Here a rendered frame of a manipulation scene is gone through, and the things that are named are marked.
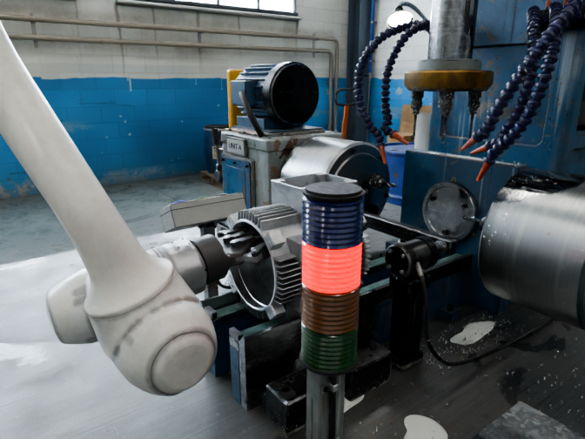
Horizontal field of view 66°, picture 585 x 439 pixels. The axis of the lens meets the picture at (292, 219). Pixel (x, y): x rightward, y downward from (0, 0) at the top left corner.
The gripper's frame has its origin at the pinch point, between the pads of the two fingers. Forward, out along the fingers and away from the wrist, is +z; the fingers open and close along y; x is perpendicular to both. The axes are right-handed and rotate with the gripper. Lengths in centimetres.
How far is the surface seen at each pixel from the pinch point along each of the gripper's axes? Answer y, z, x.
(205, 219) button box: 21.6, -8.5, 1.9
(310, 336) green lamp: -30.4, -21.3, -2.8
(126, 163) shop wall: 547, 115, 98
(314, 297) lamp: -30.8, -20.5, -7.3
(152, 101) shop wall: 547, 168, 26
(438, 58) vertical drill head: -0.4, 38.6, -23.8
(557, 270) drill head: -34.5, 22.4, 5.9
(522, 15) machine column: -5, 62, -30
